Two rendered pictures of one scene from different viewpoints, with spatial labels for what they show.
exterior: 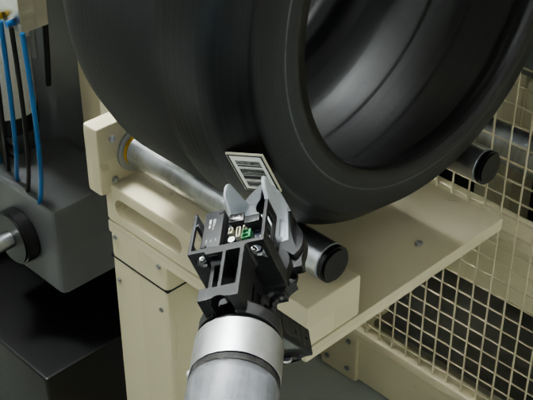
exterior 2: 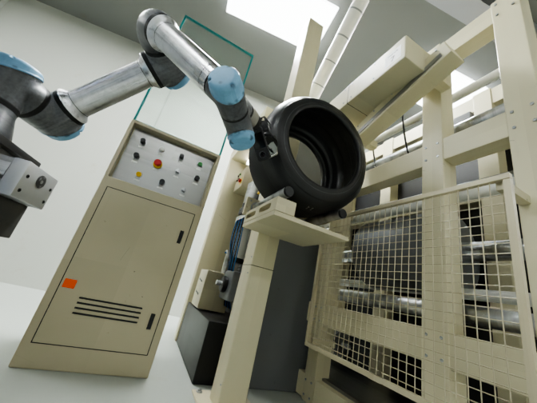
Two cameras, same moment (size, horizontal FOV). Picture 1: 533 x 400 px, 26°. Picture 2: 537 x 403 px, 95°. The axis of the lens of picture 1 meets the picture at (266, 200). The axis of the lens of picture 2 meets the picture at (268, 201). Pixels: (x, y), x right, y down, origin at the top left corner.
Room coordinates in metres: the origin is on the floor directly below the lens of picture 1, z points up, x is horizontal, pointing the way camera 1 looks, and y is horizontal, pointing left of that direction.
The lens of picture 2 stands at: (0.14, -0.36, 0.51)
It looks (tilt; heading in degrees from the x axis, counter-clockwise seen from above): 20 degrees up; 23
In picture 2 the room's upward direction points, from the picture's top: 13 degrees clockwise
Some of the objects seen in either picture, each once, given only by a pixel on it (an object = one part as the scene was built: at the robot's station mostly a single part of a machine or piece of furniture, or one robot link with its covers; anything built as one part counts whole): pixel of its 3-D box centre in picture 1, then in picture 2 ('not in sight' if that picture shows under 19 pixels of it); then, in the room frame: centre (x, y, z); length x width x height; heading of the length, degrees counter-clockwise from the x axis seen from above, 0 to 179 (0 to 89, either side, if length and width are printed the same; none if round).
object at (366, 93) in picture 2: not in sight; (372, 96); (1.35, -0.35, 1.71); 0.61 x 0.25 x 0.15; 44
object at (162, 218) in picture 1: (225, 244); (266, 214); (1.13, 0.05, 0.84); 0.36 x 0.09 x 0.06; 44
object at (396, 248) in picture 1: (305, 222); (291, 231); (1.23, -0.05, 0.80); 0.37 x 0.36 x 0.02; 134
